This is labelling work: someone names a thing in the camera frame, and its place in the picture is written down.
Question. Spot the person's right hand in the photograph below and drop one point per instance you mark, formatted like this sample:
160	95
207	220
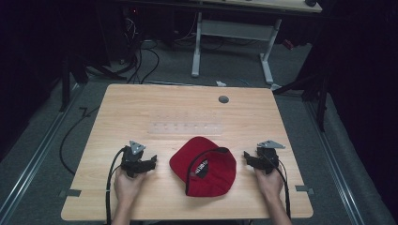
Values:
269	185

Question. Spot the clear tape strip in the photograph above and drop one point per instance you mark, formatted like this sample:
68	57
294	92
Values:
184	128

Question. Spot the metal floor rail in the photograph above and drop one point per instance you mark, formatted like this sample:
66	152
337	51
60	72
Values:
31	165
338	175

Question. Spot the dark object on desk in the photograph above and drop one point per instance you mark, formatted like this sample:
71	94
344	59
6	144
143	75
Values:
311	2

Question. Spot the person's left hand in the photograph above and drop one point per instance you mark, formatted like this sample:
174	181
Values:
129	187

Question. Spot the small red object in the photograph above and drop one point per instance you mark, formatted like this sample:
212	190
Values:
288	44

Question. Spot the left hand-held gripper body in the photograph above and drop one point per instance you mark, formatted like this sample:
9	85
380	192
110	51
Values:
133	157

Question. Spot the black stand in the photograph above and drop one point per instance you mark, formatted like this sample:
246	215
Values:
322	103

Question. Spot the white-framed desk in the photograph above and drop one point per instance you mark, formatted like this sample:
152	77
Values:
237	29

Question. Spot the white paper scrap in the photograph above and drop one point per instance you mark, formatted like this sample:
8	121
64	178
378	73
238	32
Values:
221	83

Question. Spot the grey round table grommet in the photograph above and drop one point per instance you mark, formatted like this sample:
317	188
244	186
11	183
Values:
223	99

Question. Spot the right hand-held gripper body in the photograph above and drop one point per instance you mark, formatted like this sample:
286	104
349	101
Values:
267	156

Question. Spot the red baseball cap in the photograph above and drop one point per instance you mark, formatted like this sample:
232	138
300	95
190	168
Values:
206	175

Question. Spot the dark computer tower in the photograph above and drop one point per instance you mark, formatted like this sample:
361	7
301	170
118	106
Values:
130	31

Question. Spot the grey tape piece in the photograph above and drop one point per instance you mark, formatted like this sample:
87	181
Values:
304	189
71	193

